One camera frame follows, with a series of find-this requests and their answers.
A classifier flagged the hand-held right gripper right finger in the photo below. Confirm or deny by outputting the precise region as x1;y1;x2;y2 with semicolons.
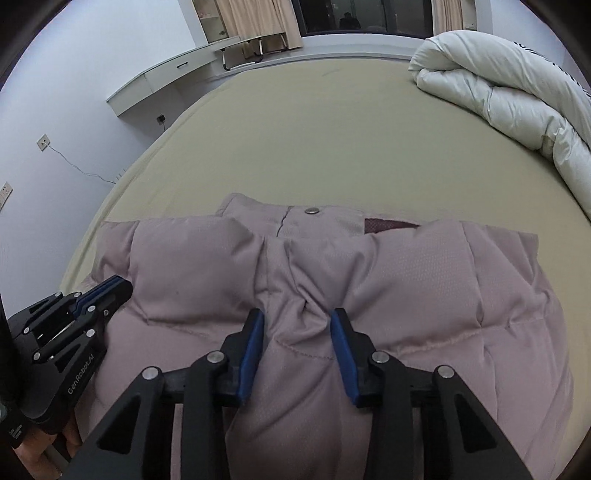
330;308;536;480

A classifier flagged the thin grey cable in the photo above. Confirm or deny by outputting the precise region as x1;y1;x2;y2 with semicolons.
46;147;116;185

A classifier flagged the white bookshelf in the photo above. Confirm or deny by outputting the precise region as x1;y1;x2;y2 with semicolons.
191;0;227;44

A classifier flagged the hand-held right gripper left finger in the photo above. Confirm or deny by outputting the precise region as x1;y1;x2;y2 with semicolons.
69;308;265;480

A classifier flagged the beige curtain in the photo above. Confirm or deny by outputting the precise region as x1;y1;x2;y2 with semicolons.
431;0;478;35
217;0;303;51

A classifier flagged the dark window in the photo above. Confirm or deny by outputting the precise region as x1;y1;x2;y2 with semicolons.
295;0;435;38

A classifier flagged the bed with olive sheet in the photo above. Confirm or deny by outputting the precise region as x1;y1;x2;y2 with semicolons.
58;58;591;462

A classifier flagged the white duvet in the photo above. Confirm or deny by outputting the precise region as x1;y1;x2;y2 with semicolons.
409;30;591;220

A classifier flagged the white wall-mounted desk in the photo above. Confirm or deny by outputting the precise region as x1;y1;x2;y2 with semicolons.
106;36;241;116

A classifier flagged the zebra print pillow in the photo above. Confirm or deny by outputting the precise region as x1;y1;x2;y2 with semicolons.
512;41;591;100

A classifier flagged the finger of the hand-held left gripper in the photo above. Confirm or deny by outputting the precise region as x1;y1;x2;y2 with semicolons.
9;275;126;335
30;281;134;370

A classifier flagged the person's left hand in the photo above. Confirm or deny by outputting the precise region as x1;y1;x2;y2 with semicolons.
14;408;88;480

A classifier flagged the mauve hooded puffer coat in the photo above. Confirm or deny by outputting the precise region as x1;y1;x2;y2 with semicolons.
65;193;575;480

